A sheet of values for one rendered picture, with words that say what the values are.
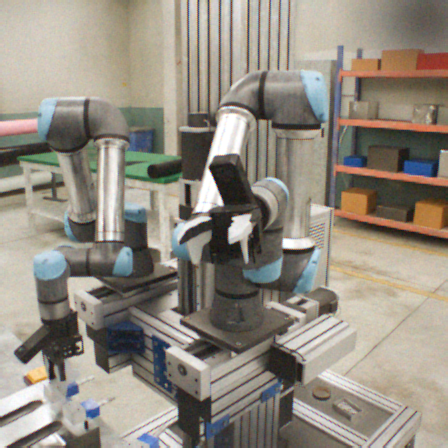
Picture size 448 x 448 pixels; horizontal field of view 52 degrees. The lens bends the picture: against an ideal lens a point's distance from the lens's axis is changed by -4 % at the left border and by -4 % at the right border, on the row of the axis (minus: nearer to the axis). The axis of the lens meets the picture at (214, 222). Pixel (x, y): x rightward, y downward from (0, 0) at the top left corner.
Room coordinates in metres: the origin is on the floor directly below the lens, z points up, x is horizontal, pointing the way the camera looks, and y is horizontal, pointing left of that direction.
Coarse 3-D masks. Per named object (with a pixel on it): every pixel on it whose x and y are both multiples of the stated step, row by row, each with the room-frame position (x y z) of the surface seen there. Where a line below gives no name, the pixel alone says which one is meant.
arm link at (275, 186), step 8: (256, 184) 0.85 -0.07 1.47; (264, 184) 0.85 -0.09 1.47; (272, 184) 0.87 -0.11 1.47; (280, 184) 0.89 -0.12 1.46; (272, 192) 0.83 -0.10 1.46; (280, 192) 0.86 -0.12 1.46; (280, 200) 0.84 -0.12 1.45; (280, 208) 0.84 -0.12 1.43; (280, 216) 0.85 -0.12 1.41; (272, 224) 0.84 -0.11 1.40; (280, 224) 0.85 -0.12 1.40
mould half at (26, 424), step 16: (0, 400) 1.00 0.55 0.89; (16, 400) 1.00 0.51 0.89; (32, 400) 1.00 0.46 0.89; (48, 400) 1.00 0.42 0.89; (64, 400) 1.00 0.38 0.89; (0, 416) 0.95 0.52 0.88; (32, 416) 0.94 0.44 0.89; (48, 416) 0.94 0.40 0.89; (0, 432) 0.89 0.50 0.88; (16, 432) 0.89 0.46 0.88; (64, 432) 0.89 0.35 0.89; (80, 432) 0.89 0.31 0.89; (96, 432) 0.91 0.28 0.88
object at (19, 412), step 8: (40, 400) 1.00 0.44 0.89; (16, 408) 0.97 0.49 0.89; (24, 408) 0.98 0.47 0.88; (32, 408) 0.98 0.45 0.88; (8, 416) 0.95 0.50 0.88; (16, 416) 0.95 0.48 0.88; (0, 424) 0.93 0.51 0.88; (48, 424) 0.91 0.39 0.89; (56, 424) 0.92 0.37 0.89; (32, 432) 0.89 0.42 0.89; (40, 432) 0.89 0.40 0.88; (48, 432) 0.90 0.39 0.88; (16, 440) 0.86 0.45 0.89; (24, 440) 0.87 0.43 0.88; (32, 440) 0.87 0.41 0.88; (40, 440) 0.86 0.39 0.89
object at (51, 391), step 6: (54, 378) 1.05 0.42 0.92; (84, 378) 1.08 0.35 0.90; (90, 378) 1.09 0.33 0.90; (48, 384) 1.02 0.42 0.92; (54, 384) 1.02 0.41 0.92; (72, 384) 1.04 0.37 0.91; (78, 384) 1.06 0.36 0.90; (48, 390) 1.00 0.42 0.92; (54, 390) 1.00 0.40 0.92; (72, 390) 1.03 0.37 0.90; (78, 390) 1.04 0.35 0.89; (48, 396) 1.01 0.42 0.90; (54, 396) 1.00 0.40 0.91; (60, 396) 1.01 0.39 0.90; (54, 402) 1.00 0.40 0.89
